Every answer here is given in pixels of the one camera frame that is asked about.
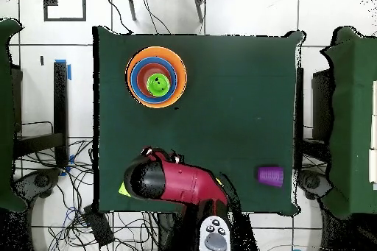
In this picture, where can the large orange plastic bowl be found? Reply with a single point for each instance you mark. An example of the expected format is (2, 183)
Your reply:
(181, 77)

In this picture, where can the lime green plastic cup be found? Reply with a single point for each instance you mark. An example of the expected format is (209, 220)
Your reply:
(123, 189)

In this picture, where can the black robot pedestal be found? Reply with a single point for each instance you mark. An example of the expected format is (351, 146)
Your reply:
(166, 233)

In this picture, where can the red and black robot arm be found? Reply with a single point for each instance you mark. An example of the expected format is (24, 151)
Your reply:
(191, 183)

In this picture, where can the dark green tablecloth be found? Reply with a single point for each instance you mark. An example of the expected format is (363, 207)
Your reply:
(235, 100)

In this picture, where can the black rounded stand foot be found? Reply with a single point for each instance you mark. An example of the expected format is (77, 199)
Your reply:
(42, 180)
(312, 181)

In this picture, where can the blue tape strip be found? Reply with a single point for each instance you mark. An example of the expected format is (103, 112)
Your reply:
(69, 73)

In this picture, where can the black metal bar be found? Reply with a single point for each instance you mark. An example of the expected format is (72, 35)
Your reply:
(299, 100)

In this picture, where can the green cloth side table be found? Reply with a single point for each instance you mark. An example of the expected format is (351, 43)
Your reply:
(6, 115)
(353, 115)

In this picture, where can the blue plastic bowl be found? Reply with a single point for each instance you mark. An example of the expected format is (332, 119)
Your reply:
(134, 80)

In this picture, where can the purple plastic cup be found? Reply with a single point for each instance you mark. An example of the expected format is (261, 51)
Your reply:
(270, 176)

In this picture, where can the black power strip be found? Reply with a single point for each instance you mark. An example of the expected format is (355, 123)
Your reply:
(98, 227)

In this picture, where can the white boxes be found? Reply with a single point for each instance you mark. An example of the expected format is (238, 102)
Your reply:
(373, 162)

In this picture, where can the black metal stand frame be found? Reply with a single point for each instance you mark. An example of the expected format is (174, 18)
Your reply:
(60, 100)

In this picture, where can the small red plastic bowl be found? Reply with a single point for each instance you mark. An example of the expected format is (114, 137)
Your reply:
(142, 75)

